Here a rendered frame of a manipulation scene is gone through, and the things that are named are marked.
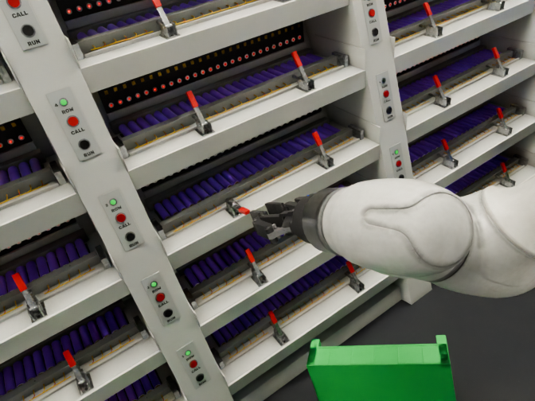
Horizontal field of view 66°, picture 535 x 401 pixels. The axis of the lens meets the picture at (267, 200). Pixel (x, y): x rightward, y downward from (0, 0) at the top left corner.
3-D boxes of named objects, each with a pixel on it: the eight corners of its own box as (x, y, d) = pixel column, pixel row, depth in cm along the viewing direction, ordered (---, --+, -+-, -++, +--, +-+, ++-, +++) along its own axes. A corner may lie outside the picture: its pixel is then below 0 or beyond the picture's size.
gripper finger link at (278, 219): (309, 230, 63) (302, 235, 62) (270, 230, 72) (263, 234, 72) (299, 207, 62) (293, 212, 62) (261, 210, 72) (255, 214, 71)
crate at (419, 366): (461, 430, 90) (455, 398, 96) (450, 364, 82) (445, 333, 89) (326, 424, 100) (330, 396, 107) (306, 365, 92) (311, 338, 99)
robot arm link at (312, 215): (389, 237, 55) (361, 233, 60) (365, 174, 53) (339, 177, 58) (337, 270, 51) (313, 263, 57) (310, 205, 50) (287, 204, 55)
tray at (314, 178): (379, 158, 109) (380, 126, 104) (173, 270, 88) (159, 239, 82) (330, 132, 124) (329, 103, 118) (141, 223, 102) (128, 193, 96)
